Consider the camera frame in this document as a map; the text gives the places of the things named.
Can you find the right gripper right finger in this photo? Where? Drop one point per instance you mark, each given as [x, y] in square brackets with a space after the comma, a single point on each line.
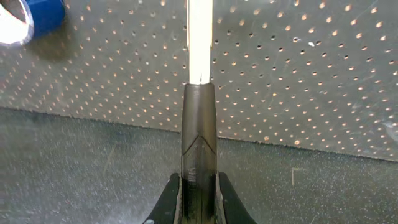
[231, 202]

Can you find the black pegboard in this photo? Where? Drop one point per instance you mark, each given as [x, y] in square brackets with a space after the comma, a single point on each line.
[280, 93]

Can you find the hammer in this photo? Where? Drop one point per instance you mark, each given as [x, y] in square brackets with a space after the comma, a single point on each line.
[199, 124]

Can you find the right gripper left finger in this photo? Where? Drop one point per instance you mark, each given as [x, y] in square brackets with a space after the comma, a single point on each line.
[168, 202]

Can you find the roll of blue tape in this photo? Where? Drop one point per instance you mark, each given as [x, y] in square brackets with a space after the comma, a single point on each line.
[46, 15]

